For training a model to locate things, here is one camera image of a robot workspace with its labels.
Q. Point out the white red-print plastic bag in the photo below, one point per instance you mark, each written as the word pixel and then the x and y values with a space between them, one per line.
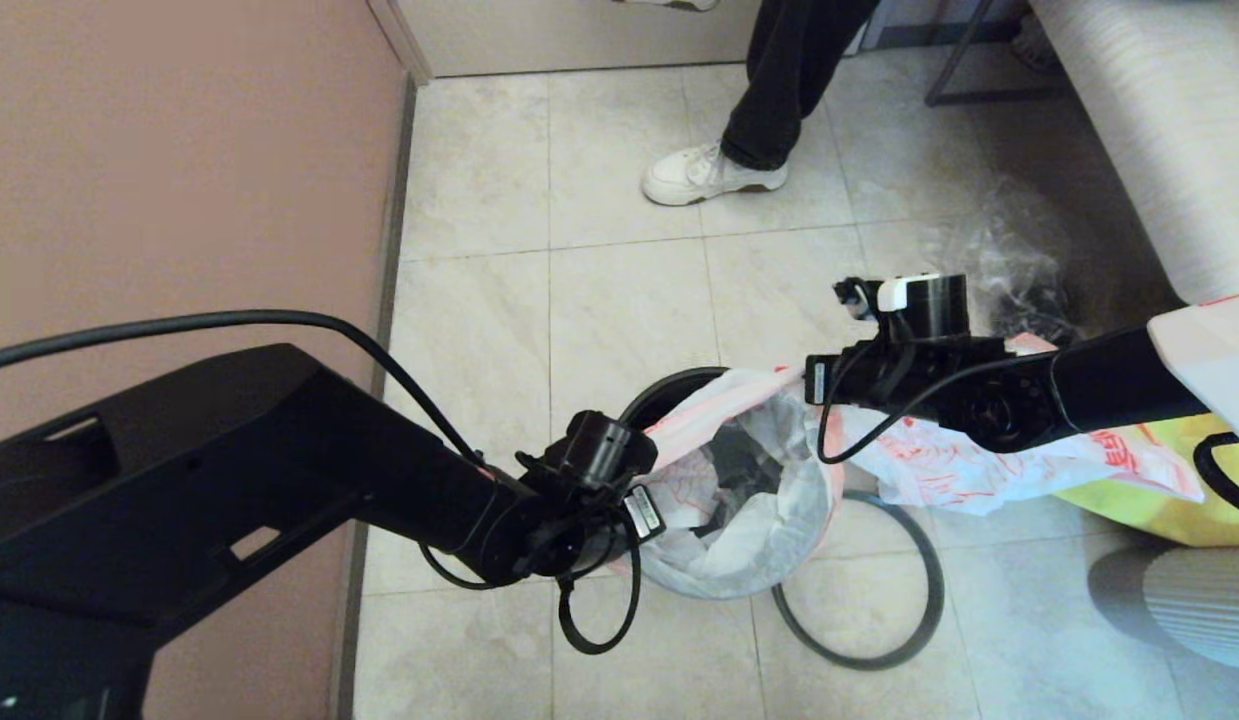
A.
pixel 739 500

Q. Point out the black round trash bin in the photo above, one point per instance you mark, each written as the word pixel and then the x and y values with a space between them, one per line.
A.
pixel 669 395

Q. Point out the clear plastic bag with rubbish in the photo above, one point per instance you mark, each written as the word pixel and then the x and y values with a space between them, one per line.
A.
pixel 1019 260

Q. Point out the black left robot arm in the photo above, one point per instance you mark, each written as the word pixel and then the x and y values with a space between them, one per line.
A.
pixel 179 500

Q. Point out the round striped grey stool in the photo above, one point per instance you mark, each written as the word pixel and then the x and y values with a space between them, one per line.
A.
pixel 1199 610

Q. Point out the beige striped sofa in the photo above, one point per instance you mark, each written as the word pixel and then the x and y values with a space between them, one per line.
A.
pixel 1159 130

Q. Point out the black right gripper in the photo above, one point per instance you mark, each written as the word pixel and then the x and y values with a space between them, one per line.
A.
pixel 909 370

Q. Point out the small right wrist camera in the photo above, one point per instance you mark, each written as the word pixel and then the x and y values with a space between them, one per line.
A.
pixel 857 295

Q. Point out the yellow plastic bag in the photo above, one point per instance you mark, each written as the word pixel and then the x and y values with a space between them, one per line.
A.
pixel 1159 500

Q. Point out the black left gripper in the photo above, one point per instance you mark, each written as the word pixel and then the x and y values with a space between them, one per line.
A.
pixel 589 500

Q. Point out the grey metal furniture leg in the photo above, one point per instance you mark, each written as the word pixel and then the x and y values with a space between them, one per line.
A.
pixel 954 55

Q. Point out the white liner bag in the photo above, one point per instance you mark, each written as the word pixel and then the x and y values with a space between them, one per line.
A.
pixel 979 460

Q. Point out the person's leg dark trousers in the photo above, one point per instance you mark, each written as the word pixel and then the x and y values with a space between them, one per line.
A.
pixel 789 80

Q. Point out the white sneaker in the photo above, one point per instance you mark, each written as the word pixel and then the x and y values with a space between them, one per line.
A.
pixel 699 180
pixel 669 3

